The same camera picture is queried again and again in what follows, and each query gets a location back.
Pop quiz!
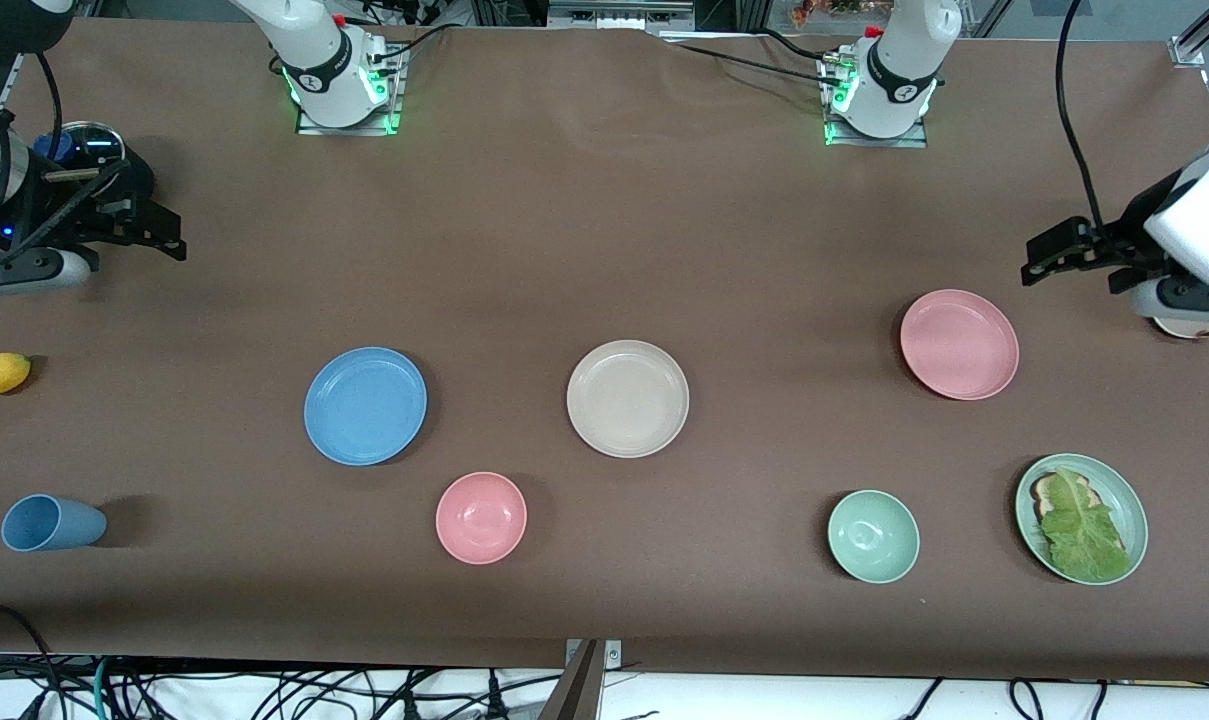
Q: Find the pink shallow plate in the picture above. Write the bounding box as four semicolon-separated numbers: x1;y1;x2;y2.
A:
899;289;1021;402

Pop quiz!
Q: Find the blue shallow plate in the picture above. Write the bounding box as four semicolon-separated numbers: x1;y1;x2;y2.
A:
303;346;429;467

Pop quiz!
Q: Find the toasted bread slice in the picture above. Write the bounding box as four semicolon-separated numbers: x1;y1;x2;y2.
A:
1029;473;1095;521

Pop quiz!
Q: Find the green shallow plate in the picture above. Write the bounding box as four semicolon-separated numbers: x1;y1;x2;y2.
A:
1014;453;1150;586

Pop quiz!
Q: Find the green lettuce leaf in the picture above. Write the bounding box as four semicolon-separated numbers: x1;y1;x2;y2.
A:
1039;466;1133;583

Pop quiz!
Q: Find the blue cup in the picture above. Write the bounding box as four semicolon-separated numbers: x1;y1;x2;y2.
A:
1;494;108;553

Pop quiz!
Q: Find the green bowl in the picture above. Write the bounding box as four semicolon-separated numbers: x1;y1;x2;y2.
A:
827;489;921;585

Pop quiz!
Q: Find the pink bowl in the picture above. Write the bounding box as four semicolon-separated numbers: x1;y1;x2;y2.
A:
435;471;528;566

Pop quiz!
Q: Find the beige shallow plate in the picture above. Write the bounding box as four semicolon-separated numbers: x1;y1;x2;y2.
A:
566;339;691;460

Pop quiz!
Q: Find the grey power strip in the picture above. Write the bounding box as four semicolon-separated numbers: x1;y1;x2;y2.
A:
547;0;695;29

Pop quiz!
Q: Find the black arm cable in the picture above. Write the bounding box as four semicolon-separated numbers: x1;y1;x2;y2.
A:
32;50;65;161
1054;0;1110;236

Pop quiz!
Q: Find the aluminium frame profile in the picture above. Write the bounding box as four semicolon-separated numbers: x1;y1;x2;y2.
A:
1169;0;1209;69

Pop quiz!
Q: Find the black base cable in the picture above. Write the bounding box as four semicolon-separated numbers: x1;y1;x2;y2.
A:
369;22;470;63
661;38;850;89

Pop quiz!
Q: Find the dark camera pole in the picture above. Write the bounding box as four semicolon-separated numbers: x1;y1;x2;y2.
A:
549;640;605;720

